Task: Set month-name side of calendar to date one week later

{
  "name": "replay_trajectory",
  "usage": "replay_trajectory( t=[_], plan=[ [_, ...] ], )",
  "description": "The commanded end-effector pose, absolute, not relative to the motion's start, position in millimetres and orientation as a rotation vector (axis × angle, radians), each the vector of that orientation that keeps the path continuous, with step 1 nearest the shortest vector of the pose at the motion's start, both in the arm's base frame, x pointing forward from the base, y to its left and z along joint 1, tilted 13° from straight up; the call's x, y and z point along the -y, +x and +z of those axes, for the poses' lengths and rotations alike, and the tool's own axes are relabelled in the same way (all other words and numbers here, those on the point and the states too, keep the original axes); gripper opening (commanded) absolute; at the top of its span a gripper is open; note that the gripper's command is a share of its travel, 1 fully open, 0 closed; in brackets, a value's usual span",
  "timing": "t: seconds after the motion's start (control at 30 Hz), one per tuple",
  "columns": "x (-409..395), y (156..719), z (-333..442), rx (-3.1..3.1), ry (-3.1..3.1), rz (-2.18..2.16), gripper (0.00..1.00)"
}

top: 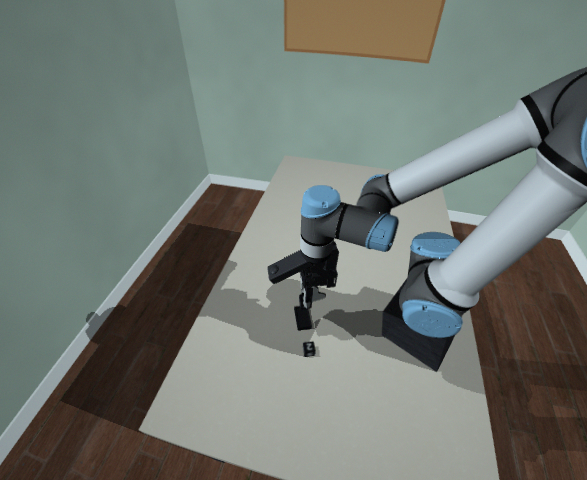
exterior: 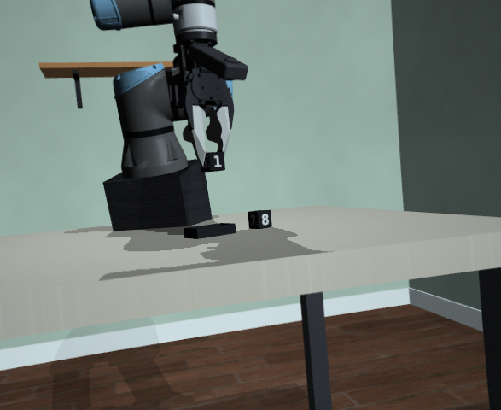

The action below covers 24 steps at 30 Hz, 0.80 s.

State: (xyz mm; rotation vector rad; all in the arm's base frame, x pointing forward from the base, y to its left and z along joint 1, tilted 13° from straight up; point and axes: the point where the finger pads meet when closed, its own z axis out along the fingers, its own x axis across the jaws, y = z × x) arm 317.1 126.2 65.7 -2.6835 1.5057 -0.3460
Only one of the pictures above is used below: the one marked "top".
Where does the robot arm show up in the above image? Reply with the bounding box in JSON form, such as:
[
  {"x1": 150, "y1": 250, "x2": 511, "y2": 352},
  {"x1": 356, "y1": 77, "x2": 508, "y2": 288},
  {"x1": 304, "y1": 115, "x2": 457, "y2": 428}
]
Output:
[{"x1": 267, "y1": 67, "x2": 587, "y2": 338}]

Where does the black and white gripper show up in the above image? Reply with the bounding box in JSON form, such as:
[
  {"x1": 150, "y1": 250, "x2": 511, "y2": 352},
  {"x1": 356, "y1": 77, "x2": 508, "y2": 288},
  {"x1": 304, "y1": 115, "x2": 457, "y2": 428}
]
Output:
[{"x1": 300, "y1": 242, "x2": 339, "y2": 309}]

